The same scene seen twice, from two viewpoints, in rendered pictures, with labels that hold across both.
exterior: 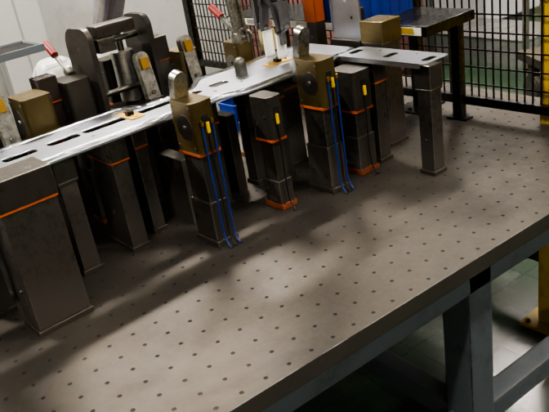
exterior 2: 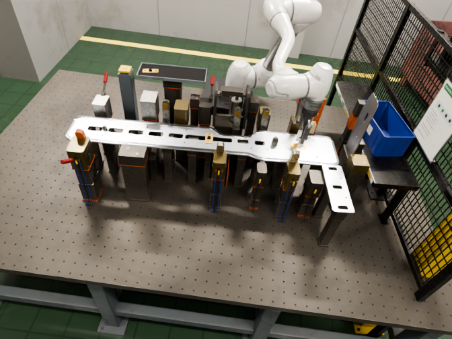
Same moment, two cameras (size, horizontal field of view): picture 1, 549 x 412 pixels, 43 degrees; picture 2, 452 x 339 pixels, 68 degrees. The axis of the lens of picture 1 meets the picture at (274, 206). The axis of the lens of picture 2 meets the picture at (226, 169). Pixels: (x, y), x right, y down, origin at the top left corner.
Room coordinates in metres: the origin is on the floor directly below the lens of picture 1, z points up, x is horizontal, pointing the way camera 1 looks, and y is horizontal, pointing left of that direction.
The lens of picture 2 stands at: (0.58, -0.52, 2.13)
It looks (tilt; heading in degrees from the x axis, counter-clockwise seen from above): 46 degrees down; 34
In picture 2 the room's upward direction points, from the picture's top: 7 degrees clockwise
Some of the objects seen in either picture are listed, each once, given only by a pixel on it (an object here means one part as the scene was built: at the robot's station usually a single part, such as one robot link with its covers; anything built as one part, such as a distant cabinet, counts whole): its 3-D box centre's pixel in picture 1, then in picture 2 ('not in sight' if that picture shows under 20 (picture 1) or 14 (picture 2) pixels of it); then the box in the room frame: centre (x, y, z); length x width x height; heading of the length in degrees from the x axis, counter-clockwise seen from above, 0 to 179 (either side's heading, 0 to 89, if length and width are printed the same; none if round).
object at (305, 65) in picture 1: (326, 126); (286, 193); (1.67, -0.16, 0.87); 0.12 x 0.07 x 0.35; 37
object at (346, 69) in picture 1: (358, 121); (309, 197); (1.76, -0.25, 0.84); 0.12 x 0.07 x 0.28; 37
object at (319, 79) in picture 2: not in sight; (317, 81); (1.87, -0.06, 1.39); 0.13 x 0.11 x 0.16; 147
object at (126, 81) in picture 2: not in sight; (130, 104); (1.57, 0.89, 0.92); 0.08 x 0.08 x 0.44; 37
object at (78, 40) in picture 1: (127, 113); (228, 124); (1.82, 0.34, 0.94); 0.18 x 0.13 x 0.49; 127
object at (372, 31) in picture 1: (385, 81); (347, 184); (1.95, -0.37, 0.88); 0.08 x 0.08 x 0.36; 37
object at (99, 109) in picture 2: not in sight; (107, 125); (1.38, 0.88, 0.88); 0.12 x 0.07 x 0.36; 37
